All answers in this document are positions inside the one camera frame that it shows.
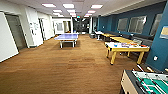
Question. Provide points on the small white table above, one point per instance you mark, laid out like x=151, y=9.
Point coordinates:
x=98, y=33

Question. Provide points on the blue ping pong table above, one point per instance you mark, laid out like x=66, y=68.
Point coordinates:
x=66, y=36

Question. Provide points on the yellow-topped table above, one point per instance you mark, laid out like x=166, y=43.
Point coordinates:
x=121, y=39
x=107, y=34

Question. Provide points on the ceiling light panel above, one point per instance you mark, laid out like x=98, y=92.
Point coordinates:
x=68, y=5
x=49, y=5
x=56, y=11
x=90, y=11
x=70, y=11
x=96, y=6

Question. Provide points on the yellow air hockey table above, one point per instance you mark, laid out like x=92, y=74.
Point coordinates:
x=125, y=48

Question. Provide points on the dark grey sofa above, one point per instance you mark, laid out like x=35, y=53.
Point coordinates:
x=146, y=40

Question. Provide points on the green-field foosball table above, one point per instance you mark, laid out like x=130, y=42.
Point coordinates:
x=146, y=83

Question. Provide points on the white door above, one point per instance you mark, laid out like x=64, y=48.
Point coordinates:
x=8, y=38

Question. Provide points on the white wall outlet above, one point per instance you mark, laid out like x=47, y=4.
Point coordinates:
x=155, y=57

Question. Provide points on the yellow wall sign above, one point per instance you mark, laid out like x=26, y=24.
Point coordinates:
x=164, y=32

